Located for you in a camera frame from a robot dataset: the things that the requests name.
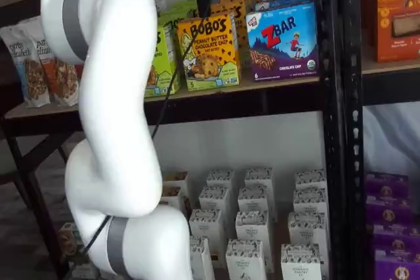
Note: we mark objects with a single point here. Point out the white box yellow label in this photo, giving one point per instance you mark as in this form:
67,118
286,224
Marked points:
177,178
172,194

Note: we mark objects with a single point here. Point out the purple snack box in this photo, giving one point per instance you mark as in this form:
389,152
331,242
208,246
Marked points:
388,212
397,240
398,270
387,188

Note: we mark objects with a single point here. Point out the translucent plastic sheet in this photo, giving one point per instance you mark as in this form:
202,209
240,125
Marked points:
390,135

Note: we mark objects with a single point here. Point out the granola bag orange label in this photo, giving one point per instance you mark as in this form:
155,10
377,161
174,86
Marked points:
62,80

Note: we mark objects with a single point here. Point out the large orange box woman print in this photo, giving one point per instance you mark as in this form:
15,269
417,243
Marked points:
397,14

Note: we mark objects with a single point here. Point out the black metal shelf rack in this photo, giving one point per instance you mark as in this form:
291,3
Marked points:
352,129
246,101

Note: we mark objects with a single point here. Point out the white small cartons group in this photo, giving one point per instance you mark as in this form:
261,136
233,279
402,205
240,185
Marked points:
280,234

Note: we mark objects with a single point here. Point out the granola bag blue label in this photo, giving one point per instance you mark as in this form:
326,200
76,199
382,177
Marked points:
29,73

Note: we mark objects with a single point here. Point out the white patterned pantry box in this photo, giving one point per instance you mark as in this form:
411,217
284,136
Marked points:
310,180
214,199
300,265
205,227
252,227
246,260
220,180
201,260
310,201
259,178
306,229
252,199

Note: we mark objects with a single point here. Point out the green Bobo's oat bites box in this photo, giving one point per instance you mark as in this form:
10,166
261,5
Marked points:
167,63
174,17
183,6

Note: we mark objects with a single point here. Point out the granola bag red label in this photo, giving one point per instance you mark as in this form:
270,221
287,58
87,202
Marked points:
78,71

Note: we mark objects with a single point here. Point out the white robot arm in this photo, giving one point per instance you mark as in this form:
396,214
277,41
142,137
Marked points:
115,96

